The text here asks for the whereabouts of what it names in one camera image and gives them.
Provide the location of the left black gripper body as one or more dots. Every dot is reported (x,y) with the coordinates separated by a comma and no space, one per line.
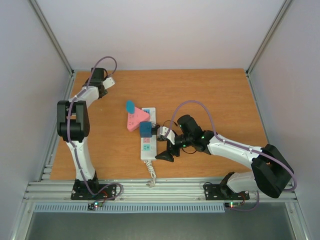
(104,94)

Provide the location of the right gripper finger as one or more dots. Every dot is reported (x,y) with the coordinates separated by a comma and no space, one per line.
(160,138)
(166,155)

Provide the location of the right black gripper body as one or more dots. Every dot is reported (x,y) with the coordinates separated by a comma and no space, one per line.
(188,138)

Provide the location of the white power strip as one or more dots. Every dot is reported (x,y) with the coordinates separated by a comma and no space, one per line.
(148,145)

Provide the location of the teal oval plug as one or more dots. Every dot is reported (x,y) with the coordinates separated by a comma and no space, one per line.
(130,107)

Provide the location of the black charger with cable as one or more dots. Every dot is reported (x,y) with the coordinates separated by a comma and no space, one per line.
(156,126)

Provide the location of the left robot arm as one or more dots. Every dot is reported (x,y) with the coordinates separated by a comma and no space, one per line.
(73,125)

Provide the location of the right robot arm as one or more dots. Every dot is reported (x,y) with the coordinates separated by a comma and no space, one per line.
(269,171)

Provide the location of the pink triangular socket adapter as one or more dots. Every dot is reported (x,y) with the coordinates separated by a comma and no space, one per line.
(134,119)

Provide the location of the blue cube adapter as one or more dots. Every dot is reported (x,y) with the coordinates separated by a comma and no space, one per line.
(145,129)

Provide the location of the right small circuit board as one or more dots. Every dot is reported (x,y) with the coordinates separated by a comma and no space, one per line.
(233,205)

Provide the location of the small circuit board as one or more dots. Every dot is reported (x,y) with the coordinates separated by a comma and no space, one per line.
(233,205)
(94,205)

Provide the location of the left small circuit board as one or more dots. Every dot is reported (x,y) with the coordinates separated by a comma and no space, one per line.
(94,205)

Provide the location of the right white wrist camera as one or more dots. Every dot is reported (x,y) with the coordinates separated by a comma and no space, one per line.
(168,133)

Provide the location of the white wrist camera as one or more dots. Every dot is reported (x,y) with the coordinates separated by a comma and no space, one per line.
(108,82)
(168,133)

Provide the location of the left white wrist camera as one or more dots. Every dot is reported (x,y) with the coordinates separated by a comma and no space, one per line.
(108,82)

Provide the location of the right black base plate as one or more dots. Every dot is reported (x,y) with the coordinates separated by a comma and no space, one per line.
(221,191)

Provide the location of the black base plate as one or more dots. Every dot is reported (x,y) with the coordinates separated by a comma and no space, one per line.
(221,191)
(100,192)

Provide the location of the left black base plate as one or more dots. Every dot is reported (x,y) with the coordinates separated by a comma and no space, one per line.
(100,192)

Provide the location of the left aluminium frame post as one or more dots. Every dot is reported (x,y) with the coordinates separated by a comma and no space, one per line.
(51,35)

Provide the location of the aluminium frame post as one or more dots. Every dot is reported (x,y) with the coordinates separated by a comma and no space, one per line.
(51,35)
(286,4)

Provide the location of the blue slotted cable duct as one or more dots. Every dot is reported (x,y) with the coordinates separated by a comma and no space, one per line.
(129,208)

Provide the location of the aluminium front rail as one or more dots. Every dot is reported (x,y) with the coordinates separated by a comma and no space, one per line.
(166,190)

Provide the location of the right aluminium frame post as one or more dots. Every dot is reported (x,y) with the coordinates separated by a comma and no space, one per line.
(286,4)

